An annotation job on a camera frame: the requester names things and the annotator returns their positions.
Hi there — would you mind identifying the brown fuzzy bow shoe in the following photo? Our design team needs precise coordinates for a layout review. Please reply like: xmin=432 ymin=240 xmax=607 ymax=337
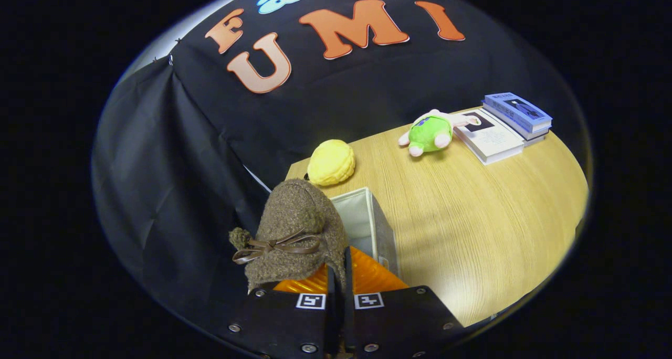
xmin=229 ymin=178 xmax=349 ymax=295

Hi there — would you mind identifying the black backdrop cloth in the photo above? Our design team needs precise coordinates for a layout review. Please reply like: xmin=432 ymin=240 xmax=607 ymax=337
xmin=92 ymin=0 xmax=583 ymax=344

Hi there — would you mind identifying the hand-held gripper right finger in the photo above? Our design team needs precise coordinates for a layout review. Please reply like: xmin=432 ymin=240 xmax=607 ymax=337
xmin=343 ymin=245 xmax=466 ymax=359

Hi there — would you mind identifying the white book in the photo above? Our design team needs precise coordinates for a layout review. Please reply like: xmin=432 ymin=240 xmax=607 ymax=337
xmin=453 ymin=109 xmax=526 ymax=166

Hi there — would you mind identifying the grey fabric storage box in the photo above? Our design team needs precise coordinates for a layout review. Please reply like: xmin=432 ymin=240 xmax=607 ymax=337
xmin=330 ymin=187 xmax=401 ymax=278

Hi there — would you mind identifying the blue book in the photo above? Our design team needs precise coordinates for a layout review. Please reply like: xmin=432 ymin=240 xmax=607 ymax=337
xmin=481 ymin=92 xmax=553 ymax=142

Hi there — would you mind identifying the green plush toy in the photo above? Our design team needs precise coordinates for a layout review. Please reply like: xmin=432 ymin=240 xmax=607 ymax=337
xmin=397 ymin=109 xmax=481 ymax=157

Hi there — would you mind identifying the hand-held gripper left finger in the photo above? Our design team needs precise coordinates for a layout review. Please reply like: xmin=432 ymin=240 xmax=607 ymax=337
xmin=226 ymin=263 xmax=341 ymax=359

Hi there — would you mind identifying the yellow bread-shaped toy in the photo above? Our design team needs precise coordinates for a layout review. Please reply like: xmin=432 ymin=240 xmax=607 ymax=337
xmin=307 ymin=139 xmax=356 ymax=187

